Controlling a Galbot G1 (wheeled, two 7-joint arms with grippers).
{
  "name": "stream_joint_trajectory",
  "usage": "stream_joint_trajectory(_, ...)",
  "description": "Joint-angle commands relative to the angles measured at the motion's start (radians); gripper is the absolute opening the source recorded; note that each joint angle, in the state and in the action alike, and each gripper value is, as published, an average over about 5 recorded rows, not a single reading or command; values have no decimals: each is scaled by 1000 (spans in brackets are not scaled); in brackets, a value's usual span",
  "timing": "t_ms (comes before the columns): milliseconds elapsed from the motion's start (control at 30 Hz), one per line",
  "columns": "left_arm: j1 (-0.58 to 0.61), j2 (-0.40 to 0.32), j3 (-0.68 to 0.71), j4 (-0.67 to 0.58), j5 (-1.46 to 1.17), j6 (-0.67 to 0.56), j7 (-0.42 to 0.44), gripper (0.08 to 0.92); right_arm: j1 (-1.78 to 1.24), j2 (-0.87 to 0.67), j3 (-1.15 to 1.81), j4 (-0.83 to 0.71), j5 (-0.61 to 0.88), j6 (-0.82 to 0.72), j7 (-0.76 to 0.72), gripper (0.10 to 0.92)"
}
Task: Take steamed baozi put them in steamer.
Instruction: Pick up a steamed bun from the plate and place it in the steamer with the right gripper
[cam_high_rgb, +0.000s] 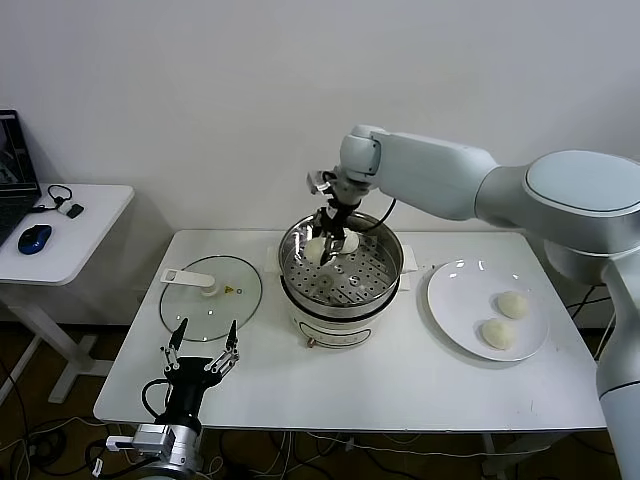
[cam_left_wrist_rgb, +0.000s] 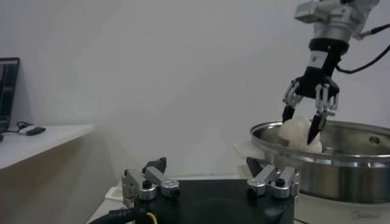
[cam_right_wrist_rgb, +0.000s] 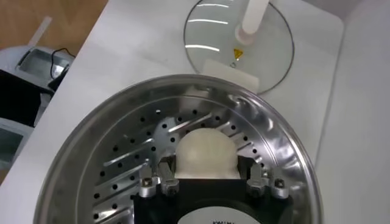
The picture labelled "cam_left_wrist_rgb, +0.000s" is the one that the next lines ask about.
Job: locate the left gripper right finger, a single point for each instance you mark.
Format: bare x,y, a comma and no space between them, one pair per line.
265,181

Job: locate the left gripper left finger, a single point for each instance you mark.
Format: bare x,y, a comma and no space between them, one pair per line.
161,182

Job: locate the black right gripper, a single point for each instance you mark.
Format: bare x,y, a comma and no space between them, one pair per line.
320,82

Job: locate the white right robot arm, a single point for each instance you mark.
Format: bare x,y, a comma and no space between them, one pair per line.
341,21

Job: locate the stainless steel steamer basket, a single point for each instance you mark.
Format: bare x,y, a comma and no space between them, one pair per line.
350,179

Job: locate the white side table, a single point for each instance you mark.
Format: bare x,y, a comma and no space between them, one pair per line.
45,143

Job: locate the small black white device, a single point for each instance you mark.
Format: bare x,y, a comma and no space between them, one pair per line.
33,131

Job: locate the black laptop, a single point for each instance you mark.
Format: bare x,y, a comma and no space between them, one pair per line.
7,91

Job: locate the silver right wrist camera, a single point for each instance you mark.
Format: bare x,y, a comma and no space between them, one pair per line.
307,10

